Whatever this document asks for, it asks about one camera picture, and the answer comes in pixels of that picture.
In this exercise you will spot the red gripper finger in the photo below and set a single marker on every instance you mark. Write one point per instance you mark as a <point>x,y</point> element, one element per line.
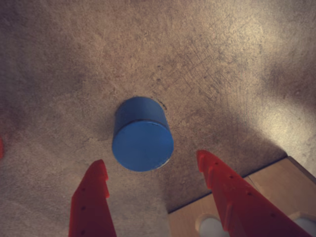
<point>242,209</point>
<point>91,209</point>

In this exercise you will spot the blue wooden cylinder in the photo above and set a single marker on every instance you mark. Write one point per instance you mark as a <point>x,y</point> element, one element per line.
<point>142,143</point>

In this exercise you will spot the wooden shape sorter box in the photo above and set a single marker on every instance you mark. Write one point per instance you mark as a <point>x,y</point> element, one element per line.
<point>284,187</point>

